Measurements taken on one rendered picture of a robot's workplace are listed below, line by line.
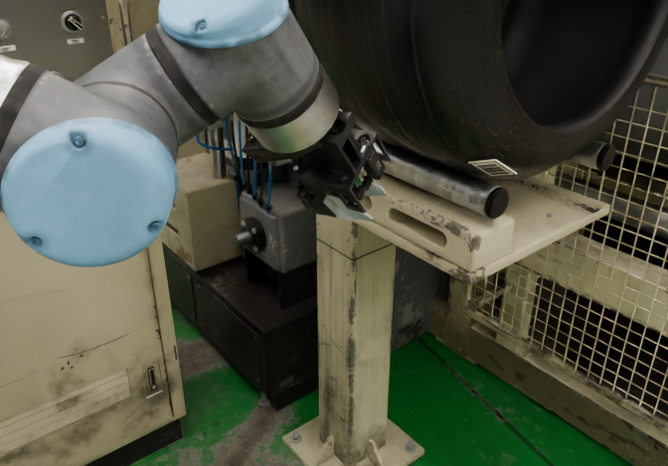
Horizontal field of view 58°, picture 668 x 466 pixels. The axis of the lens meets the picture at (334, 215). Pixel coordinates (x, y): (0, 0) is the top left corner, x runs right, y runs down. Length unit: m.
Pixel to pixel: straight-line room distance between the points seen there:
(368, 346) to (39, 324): 0.70
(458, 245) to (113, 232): 0.58
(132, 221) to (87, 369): 1.13
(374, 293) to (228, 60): 0.92
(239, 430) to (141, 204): 1.43
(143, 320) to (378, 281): 0.55
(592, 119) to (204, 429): 1.28
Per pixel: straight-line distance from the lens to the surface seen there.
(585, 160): 1.08
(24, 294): 1.35
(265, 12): 0.48
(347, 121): 0.58
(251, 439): 1.74
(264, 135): 0.56
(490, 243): 0.88
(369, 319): 1.37
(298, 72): 0.52
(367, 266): 1.28
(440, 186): 0.89
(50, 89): 0.39
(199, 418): 1.82
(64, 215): 0.37
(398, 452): 1.69
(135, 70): 0.50
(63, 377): 1.48
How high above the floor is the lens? 1.25
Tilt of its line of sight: 26 degrees down
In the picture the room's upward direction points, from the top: straight up
